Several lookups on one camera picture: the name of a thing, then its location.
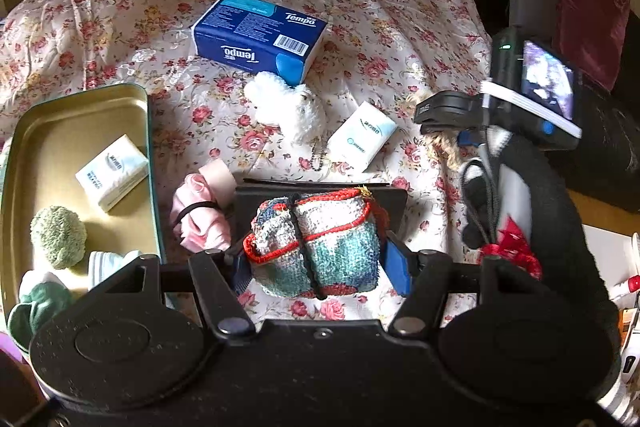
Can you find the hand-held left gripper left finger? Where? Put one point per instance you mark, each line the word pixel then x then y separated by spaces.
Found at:
pixel 240 264

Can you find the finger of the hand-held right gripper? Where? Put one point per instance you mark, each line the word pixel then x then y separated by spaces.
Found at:
pixel 450 109

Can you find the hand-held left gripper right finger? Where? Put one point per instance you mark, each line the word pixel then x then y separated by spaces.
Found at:
pixel 397 264

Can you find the pink cloth bundle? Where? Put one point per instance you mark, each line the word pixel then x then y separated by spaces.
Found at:
pixel 195 232

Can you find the knitted red-trimmed cloth bundle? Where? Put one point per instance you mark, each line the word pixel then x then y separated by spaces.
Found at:
pixel 325 252

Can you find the beige tape roll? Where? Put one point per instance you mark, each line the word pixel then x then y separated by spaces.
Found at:
pixel 217 177

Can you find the small white tissue pack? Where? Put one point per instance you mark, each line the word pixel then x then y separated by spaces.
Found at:
pixel 112 172
pixel 360 137

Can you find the green knitted ball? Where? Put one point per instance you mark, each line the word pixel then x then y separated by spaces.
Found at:
pixel 57 237

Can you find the green and white cloth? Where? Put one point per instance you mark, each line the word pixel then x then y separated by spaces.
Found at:
pixel 40 307

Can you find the gold metal tin tray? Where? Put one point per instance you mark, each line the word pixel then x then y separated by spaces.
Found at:
pixel 55 142

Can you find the person's right hand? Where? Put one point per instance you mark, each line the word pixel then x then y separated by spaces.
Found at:
pixel 482 197

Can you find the maroon pillow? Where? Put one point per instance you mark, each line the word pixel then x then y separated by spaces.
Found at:
pixel 590 7

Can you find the red ribbon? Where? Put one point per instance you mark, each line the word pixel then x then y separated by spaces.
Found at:
pixel 515 247

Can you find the dark sofa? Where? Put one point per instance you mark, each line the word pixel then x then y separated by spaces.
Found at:
pixel 610 147

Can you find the white fluffy plush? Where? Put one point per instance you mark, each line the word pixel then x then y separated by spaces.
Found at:
pixel 295 107

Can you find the blue tissue pack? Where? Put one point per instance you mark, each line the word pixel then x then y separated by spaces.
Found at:
pixel 250 32

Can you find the red capped white tube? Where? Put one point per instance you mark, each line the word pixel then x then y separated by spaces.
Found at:
pixel 627 284

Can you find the white plastic device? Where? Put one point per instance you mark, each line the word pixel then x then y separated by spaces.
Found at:
pixel 625 367

